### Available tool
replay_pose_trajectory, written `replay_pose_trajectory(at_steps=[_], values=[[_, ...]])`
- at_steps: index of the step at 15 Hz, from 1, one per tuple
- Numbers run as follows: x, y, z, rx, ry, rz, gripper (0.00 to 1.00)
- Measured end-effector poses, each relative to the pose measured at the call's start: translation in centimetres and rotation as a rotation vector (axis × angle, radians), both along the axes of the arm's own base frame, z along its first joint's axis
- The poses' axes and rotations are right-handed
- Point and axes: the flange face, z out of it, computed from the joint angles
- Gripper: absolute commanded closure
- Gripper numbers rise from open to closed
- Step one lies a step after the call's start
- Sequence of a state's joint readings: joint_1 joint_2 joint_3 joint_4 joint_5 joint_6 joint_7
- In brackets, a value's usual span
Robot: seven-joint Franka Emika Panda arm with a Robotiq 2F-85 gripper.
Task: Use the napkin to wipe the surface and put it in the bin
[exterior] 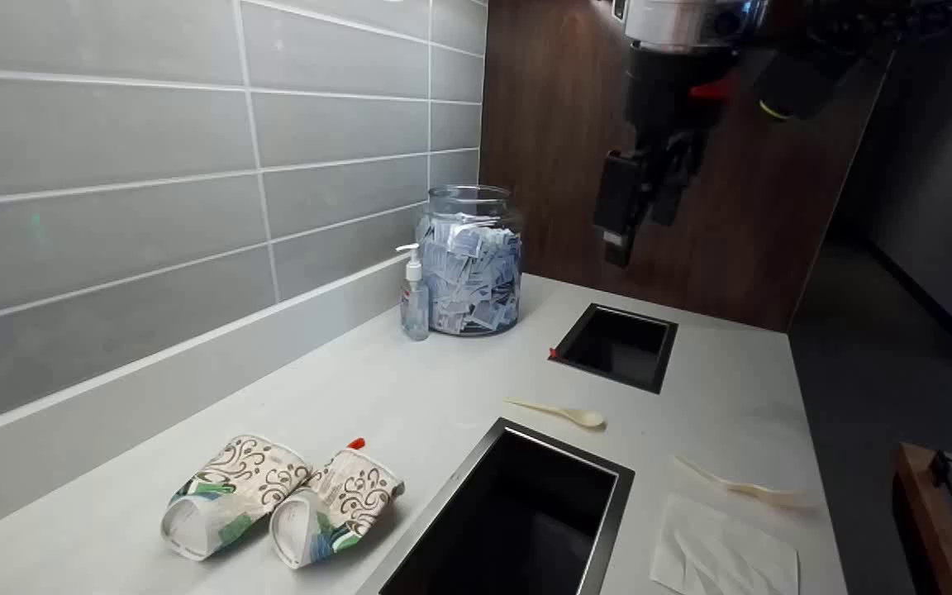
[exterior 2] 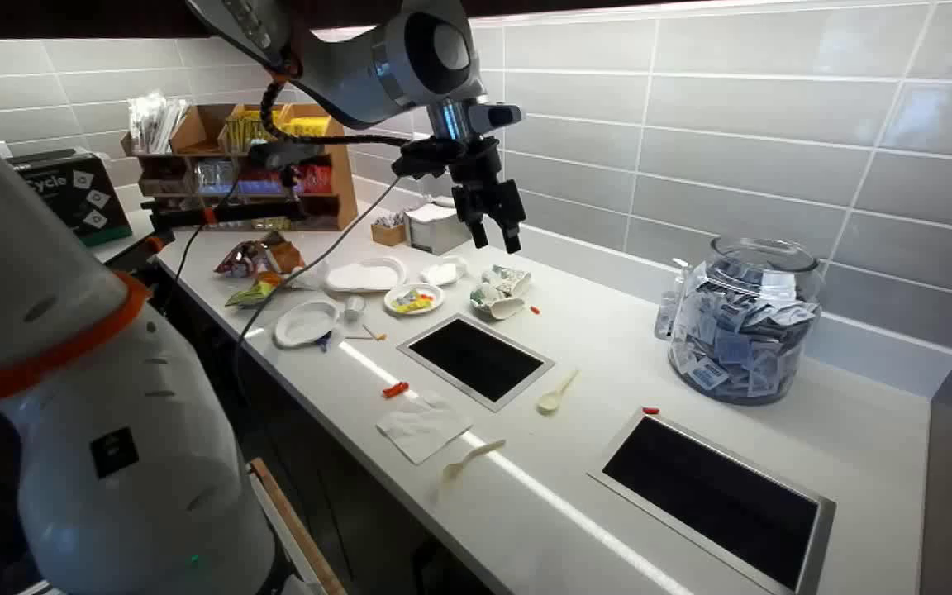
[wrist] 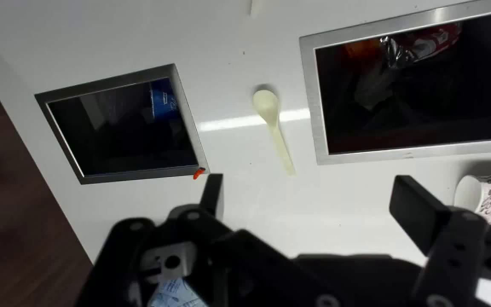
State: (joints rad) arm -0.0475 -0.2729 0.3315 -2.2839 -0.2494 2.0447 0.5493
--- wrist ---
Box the small metal-framed counter bin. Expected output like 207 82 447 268
35 64 210 186

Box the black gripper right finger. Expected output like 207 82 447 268
389 174 491 307

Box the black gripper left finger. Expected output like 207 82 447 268
76 173 328 307

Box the red white crumpled wrapper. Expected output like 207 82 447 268
381 23 464 72

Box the large metal-framed counter bin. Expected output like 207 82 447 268
299 0 491 168

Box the blue trash wrapper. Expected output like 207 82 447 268
149 79 181 122

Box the cream plastic spoon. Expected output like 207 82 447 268
251 86 297 178

